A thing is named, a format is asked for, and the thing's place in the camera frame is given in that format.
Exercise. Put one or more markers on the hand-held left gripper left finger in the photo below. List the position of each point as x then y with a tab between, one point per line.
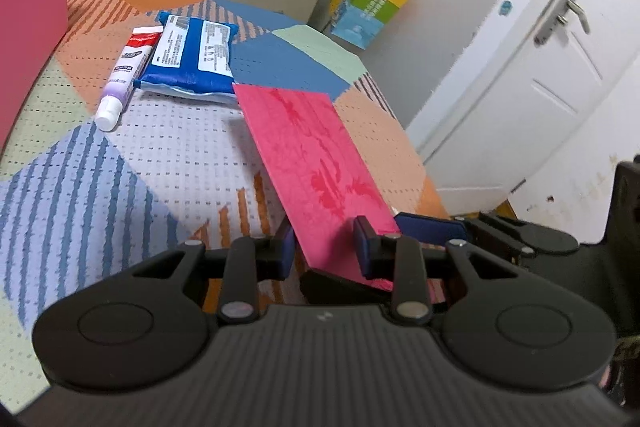
286	252

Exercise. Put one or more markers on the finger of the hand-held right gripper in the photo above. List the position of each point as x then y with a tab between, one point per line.
340	287
430	229

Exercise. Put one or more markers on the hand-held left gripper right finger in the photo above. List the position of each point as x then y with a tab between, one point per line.
362	247

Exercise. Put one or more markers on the pink cardboard box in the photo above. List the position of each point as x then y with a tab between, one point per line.
30	7

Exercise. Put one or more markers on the white door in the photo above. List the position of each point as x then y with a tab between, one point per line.
550	97

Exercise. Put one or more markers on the blue wet wipes packet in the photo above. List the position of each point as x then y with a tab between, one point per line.
185	52

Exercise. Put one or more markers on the round blue sticker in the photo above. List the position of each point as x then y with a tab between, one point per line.
506	7

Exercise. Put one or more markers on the red white toothpaste tube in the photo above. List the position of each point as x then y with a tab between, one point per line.
125	72

